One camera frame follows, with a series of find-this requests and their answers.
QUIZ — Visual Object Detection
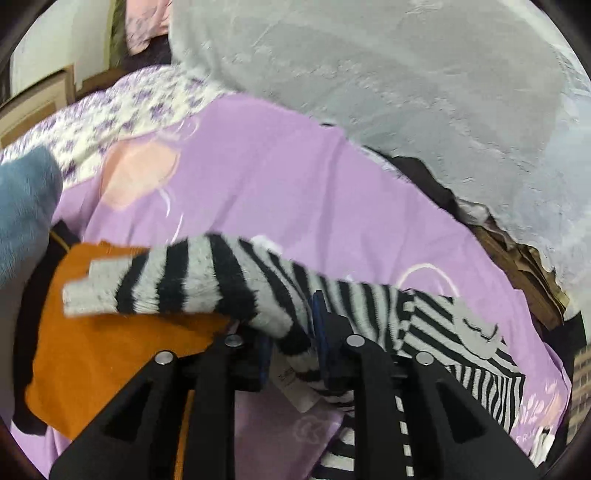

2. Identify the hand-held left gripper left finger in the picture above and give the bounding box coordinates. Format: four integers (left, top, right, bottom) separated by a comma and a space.
48, 332, 271, 480

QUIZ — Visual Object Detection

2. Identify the orange garment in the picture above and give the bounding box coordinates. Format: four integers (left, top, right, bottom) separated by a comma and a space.
25, 242, 234, 480

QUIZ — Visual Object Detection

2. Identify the white lace cloth cover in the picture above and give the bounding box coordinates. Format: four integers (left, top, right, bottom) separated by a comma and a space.
167, 0, 591, 319

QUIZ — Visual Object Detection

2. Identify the dark cloth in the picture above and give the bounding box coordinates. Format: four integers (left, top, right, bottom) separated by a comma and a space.
365, 147, 467, 224

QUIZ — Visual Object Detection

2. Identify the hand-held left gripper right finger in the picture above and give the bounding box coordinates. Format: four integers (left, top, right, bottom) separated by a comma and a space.
311, 290, 541, 480

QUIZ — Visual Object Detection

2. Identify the black garment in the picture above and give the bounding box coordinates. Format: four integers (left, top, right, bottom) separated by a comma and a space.
11, 220, 81, 437

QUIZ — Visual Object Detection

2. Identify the pale bundled cloth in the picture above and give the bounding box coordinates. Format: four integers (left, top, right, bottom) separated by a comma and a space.
456, 200, 494, 226

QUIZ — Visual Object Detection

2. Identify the blue fleece cloth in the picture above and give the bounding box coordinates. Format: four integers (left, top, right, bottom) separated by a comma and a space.
0, 145, 64, 287

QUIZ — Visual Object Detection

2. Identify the purple printed bedsheet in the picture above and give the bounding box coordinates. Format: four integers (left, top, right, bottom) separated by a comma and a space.
9, 95, 573, 480

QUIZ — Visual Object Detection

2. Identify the pink cloth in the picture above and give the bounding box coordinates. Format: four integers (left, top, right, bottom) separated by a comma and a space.
126, 0, 172, 54

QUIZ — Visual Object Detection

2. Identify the wooden picture frame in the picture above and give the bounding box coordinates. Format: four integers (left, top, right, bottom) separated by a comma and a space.
0, 65, 77, 148

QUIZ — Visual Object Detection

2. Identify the purple floral quilt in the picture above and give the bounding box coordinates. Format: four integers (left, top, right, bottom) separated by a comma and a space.
0, 65, 232, 181

